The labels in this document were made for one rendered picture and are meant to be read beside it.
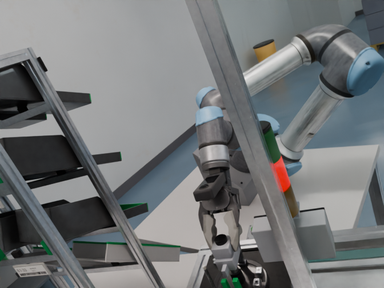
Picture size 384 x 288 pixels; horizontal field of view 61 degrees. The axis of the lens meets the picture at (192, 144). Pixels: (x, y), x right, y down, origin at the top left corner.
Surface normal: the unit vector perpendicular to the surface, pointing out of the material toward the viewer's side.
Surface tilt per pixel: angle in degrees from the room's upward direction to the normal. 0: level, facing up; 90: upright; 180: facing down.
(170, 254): 90
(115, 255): 90
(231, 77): 90
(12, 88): 90
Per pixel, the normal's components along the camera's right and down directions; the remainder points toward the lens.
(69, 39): 0.75, -0.07
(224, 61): -0.28, 0.44
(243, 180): 0.28, -0.66
